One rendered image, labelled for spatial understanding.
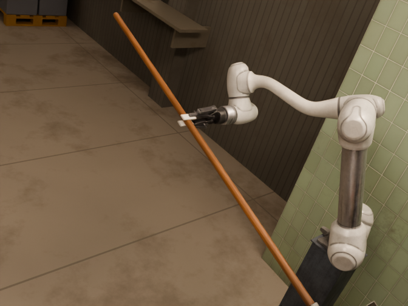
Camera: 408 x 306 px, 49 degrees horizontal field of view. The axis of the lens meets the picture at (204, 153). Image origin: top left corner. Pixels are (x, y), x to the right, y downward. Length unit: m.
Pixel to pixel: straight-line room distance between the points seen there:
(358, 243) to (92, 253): 1.91
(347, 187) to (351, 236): 0.22
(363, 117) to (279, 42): 2.49
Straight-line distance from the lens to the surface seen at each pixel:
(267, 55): 4.28
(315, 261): 2.41
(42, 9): 6.96
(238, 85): 2.11
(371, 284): 3.07
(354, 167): 1.91
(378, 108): 1.98
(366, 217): 2.24
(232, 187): 1.78
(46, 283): 3.10
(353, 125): 1.78
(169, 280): 3.23
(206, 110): 1.99
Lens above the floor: 2.38
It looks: 31 degrees down
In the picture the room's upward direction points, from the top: 17 degrees clockwise
